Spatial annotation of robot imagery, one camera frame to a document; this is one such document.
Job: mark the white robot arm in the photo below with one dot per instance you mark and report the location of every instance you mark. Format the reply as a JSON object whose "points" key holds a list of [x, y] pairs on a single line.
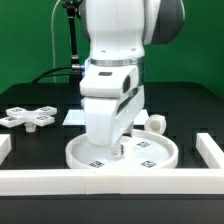
{"points": [[120, 29]]}

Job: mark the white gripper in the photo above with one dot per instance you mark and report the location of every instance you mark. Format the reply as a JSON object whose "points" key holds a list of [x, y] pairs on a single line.
{"points": [[113, 98]]}

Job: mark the white round table top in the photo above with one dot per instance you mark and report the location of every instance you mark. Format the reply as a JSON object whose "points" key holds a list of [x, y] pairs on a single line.
{"points": [[143, 150]]}

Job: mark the white cross-shaped table base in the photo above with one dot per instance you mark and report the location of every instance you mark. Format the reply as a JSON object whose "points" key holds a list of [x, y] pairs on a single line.
{"points": [[31, 119]]}

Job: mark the white U-shaped boundary fence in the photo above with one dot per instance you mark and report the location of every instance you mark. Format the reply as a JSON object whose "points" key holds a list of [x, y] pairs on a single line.
{"points": [[153, 181]]}

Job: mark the black camera stand pole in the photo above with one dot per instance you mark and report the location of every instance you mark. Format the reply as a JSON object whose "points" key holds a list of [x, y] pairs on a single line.
{"points": [[71, 8]]}

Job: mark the white marker sheet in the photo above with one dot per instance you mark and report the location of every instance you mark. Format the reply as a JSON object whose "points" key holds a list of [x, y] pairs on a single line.
{"points": [[77, 117]]}

